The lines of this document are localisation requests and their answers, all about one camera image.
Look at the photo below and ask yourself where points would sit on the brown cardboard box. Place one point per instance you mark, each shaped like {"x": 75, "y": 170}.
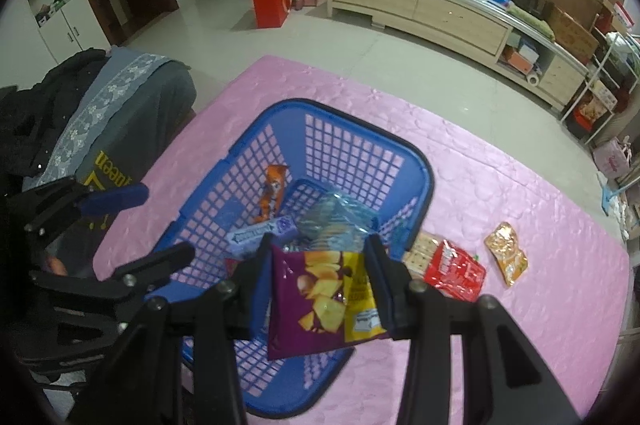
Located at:
{"x": 572, "y": 30}

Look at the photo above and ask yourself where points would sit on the gold orange snack packet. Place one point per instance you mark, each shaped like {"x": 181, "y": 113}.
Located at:
{"x": 507, "y": 255}

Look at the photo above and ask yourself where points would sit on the clear blue-edged snack packet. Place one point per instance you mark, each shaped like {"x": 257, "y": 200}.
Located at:
{"x": 335, "y": 220}

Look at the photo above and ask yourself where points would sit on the orange snack bar packet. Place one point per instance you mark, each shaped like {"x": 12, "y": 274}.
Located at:
{"x": 274, "y": 190}

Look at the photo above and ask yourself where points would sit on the dark jacket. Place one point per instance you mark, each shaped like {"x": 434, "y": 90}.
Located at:
{"x": 55, "y": 105}

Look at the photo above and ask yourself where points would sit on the pink bag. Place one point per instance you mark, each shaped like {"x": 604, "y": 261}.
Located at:
{"x": 612, "y": 160}

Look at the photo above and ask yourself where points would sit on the blue mop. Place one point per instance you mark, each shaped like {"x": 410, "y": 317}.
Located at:
{"x": 606, "y": 197}

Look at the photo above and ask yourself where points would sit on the white paper roll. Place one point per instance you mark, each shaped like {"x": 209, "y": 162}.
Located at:
{"x": 534, "y": 80}

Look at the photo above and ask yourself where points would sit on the orange box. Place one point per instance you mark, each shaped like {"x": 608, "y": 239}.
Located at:
{"x": 520, "y": 62}

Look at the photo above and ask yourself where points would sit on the beige low cabinet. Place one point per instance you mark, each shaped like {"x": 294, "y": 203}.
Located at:
{"x": 450, "y": 12}

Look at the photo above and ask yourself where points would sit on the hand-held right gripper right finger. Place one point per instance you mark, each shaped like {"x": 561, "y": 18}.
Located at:
{"x": 382, "y": 290}

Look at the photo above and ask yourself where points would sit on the green folded cloth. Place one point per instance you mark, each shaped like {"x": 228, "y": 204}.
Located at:
{"x": 530, "y": 21}

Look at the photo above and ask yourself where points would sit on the pink quilted table cover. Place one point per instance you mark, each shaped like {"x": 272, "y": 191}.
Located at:
{"x": 500, "y": 345}

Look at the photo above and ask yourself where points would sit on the grey lace-trimmed cloth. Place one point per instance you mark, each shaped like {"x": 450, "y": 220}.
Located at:
{"x": 100, "y": 100}

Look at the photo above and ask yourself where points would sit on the blue plastic basket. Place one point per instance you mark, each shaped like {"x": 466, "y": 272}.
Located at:
{"x": 350, "y": 145}

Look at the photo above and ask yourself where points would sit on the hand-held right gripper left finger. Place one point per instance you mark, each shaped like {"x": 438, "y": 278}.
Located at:
{"x": 261, "y": 290}

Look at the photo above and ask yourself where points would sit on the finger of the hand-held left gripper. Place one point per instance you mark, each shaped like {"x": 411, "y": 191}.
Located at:
{"x": 115, "y": 200}
{"x": 160, "y": 262}

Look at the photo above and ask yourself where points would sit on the clear pale cracker packet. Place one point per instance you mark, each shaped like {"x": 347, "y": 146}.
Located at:
{"x": 420, "y": 255}

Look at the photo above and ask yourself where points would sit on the blue tube-shaped packet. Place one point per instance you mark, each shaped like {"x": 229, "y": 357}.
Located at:
{"x": 260, "y": 232}

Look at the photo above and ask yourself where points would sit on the dark grey printed shirt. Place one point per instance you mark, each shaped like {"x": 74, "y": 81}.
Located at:
{"x": 160, "y": 105}

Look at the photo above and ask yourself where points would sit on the white metal rack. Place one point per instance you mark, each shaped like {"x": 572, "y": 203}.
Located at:
{"x": 591, "y": 71}

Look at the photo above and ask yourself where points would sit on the red and white box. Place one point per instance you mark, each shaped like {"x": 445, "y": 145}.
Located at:
{"x": 624, "y": 12}

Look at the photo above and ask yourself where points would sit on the purple and yellow chip bag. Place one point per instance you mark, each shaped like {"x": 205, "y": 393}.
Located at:
{"x": 310, "y": 305}

